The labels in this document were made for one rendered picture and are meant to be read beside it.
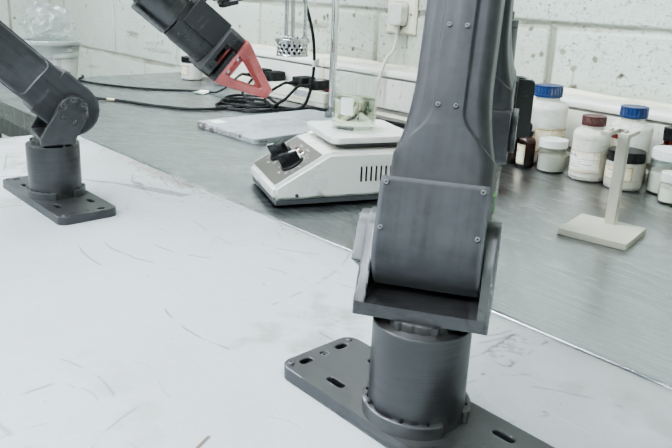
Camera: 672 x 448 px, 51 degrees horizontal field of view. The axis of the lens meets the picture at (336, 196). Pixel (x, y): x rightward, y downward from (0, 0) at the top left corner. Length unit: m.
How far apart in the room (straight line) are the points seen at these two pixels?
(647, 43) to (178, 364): 0.97
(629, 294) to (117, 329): 0.47
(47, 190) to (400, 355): 0.59
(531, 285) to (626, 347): 0.13
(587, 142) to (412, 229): 0.73
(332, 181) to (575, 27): 0.62
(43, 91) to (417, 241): 0.57
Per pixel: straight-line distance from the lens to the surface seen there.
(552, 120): 1.22
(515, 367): 0.56
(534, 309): 0.66
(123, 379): 0.53
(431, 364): 0.43
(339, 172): 0.90
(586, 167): 1.14
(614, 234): 0.88
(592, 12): 1.33
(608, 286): 0.74
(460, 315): 0.43
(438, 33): 0.45
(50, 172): 0.91
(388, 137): 0.92
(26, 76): 0.88
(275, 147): 0.96
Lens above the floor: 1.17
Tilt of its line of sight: 17 degrees down
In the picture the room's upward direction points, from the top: 3 degrees clockwise
